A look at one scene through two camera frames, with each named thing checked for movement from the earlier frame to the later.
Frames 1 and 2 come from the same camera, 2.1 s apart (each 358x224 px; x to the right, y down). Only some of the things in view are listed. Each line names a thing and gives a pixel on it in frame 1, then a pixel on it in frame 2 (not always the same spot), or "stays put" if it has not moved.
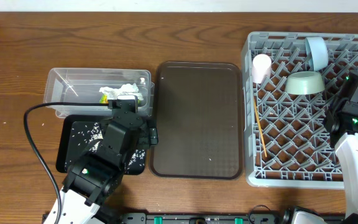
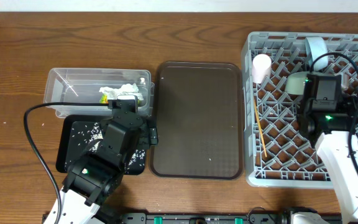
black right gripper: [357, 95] -> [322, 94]
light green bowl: [304, 83] stays put
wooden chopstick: [260, 129] stays put
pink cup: [261, 68] stays put
